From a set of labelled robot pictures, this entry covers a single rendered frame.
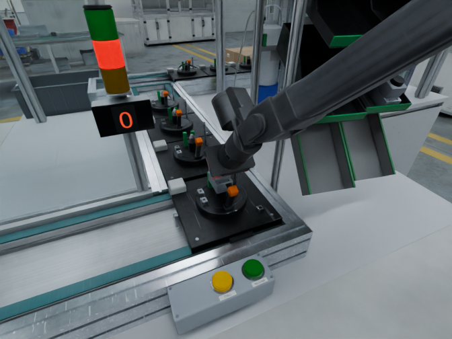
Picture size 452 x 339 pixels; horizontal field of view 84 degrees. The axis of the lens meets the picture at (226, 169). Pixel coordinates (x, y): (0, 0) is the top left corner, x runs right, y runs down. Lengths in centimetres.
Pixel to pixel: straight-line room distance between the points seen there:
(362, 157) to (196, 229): 53
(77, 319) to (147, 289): 12
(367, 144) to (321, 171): 19
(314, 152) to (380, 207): 33
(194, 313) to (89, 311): 19
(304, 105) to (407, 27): 13
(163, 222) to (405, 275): 64
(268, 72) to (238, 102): 103
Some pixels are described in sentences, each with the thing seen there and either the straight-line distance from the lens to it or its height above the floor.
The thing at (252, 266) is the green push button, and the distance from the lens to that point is 56.
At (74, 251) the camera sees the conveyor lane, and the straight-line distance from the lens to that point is 74.
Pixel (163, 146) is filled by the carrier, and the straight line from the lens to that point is 93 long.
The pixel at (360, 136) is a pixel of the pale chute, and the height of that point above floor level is 108.
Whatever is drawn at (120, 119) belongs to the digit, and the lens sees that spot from 61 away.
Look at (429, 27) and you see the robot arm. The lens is 33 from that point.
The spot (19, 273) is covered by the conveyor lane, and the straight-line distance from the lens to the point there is 77.
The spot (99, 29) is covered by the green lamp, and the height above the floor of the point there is 138.
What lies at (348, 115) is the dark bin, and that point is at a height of 121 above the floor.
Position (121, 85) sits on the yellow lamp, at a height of 128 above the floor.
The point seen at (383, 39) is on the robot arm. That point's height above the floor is 139.
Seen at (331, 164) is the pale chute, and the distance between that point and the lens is 76.
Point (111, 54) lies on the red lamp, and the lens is 58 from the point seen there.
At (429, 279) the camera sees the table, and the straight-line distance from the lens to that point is 84.
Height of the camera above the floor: 143
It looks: 35 degrees down
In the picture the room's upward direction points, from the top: straight up
